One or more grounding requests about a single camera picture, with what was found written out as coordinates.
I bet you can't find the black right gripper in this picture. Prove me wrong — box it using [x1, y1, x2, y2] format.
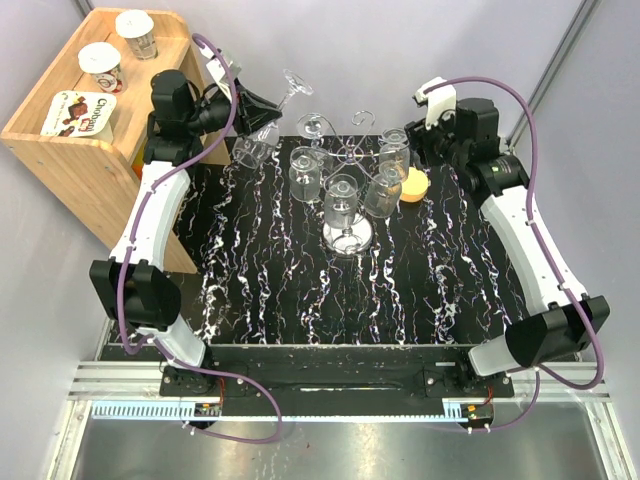
[402, 102, 467, 172]

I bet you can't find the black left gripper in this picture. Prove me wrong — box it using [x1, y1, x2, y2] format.
[185, 79, 282, 139]

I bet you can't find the patterned glass goblet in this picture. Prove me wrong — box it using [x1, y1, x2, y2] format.
[379, 128, 411, 178]

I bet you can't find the clear smooth wine glass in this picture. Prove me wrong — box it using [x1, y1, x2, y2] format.
[296, 113, 331, 168]

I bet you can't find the ribbed glass goblet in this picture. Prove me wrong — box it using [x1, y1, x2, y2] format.
[289, 146, 321, 202]

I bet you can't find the clear patterned short goblet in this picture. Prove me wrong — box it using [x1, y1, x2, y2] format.
[324, 174, 358, 230]

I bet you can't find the chrome wine glass rack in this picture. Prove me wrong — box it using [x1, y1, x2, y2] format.
[289, 113, 407, 257]

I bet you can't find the frosted short goblet front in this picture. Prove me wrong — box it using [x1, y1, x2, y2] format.
[364, 166, 402, 218]

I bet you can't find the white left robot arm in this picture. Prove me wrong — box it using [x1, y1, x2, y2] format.
[89, 70, 282, 395]

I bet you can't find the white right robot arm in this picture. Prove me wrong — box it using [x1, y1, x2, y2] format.
[405, 90, 610, 396]

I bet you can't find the orange juice carton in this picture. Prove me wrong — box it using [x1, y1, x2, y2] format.
[131, 143, 146, 180]

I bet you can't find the clear cup white lid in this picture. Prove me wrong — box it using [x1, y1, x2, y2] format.
[115, 10, 158, 61]

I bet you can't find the white lidded yogurt cup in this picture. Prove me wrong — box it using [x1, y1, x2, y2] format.
[78, 42, 125, 94]

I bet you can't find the Chobani yogurt cup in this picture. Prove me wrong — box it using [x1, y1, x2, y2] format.
[40, 90, 117, 144]

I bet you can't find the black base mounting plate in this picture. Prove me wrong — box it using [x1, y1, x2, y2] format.
[158, 342, 516, 419]

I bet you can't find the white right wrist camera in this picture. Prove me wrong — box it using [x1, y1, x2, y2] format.
[413, 77, 456, 130]

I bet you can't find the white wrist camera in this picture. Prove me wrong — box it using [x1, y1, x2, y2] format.
[206, 55, 241, 100]
[413, 77, 456, 130]

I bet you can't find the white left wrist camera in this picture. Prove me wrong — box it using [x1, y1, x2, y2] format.
[206, 55, 241, 100]

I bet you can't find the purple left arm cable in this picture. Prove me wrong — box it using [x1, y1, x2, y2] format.
[117, 32, 284, 444]

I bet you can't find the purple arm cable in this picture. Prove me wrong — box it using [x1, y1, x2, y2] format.
[424, 75, 605, 435]
[117, 32, 284, 444]

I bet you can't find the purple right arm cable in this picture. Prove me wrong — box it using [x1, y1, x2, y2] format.
[424, 75, 605, 435]

